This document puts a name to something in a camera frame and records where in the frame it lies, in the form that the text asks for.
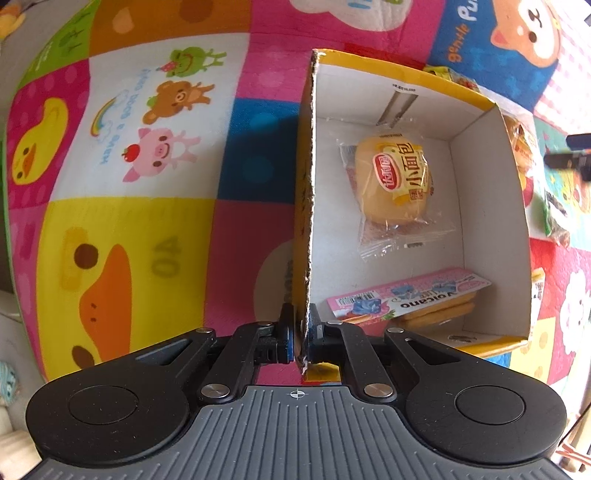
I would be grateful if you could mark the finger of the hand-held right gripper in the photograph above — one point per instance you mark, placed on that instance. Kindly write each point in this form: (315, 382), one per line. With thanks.
(579, 141)
(561, 161)

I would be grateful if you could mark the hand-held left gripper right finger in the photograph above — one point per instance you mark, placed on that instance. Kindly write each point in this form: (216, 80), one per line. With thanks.
(314, 334)

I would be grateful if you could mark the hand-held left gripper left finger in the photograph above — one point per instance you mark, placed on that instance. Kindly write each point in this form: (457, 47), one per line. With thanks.
(288, 334)

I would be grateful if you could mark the yellow bread packet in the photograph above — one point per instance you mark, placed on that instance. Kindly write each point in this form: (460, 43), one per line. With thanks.
(397, 184)
(521, 157)

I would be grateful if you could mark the yellow cardboard box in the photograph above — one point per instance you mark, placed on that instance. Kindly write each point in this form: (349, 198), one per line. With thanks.
(489, 221)

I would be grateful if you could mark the clear biscuit packet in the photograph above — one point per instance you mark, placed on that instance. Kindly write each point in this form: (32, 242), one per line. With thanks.
(538, 286)

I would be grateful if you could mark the yellow rice cracker packet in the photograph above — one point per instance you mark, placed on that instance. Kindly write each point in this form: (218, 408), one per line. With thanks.
(452, 78)

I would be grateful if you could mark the green snack packet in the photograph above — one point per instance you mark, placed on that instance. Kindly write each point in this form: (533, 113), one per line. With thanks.
(557, 217)

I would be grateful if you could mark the pink biscuit packet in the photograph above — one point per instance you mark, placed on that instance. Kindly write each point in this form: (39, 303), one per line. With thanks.
(415, 295)

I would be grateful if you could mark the colourful cartoon play mat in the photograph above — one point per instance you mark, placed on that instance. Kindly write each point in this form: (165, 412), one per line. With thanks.
(138, 240)

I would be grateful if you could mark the small blue white toy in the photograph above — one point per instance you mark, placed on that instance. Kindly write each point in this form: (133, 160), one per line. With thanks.
(7, 383)

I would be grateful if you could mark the yellow plush toy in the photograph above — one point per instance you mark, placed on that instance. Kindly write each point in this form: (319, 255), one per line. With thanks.
(9, 21)

